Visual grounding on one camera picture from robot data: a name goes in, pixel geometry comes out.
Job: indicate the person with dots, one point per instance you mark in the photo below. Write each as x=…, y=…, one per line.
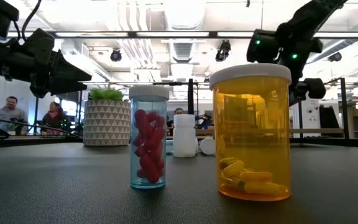
x=54, y=119
x=11, y=115
x=179, y=111

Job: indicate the black metal rig frame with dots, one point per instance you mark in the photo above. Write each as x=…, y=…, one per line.
x=26, y=142

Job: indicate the pink bottle white cap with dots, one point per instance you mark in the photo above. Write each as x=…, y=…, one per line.
x=208, y=146

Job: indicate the black overhead light bar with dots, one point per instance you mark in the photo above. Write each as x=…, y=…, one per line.
x=172, y=34

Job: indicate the white geometric plant pot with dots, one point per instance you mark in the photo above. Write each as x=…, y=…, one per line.
x=107, y=124

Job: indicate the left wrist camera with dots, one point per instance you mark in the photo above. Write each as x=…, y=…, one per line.
x=39, y=40

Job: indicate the black table mat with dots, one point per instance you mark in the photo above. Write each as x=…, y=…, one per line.
x=73, y=186

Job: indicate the large orange pill bottle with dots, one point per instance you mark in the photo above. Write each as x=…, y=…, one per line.
x=250, y=130

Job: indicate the green succulent plant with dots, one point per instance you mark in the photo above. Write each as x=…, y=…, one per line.
x=106, y=94

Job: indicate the wooden shelf black frame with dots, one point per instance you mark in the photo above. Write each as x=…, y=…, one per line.
x=190, y=102

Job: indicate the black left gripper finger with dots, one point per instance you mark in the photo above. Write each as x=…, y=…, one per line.
x=68, y=88
x=70, y=71

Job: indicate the white pillar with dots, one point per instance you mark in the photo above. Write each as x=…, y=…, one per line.
x=309, y=109

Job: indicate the white plastic bottle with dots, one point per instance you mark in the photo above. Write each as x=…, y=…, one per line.
x=184, y=137

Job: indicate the blue vial red pills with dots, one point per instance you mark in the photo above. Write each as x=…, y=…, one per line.
x=148, y=140

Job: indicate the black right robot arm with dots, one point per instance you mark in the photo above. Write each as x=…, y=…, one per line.
x=306, y=18

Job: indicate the black ceiling spotlight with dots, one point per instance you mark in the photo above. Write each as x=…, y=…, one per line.
x=116, y=55
x=335, y=56
x=223, y=49

